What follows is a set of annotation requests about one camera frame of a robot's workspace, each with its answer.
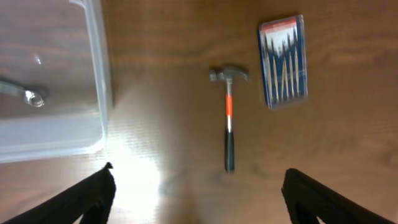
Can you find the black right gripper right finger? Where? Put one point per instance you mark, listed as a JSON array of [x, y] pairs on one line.
[[309, 201]]

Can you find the blue precision screwdriver set case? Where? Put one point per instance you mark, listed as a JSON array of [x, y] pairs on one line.
[[283, 61]]

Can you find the small red-handled claw hammer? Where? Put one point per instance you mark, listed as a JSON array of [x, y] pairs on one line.
[[227, 75]]

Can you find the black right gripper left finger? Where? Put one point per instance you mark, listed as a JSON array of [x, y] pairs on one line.
[[88, 201]]

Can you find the chrome combination wrench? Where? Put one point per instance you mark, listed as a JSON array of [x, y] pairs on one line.
[[35, 97]]

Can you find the clear plastic container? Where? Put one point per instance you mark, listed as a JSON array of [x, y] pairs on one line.
[[59, 45]]

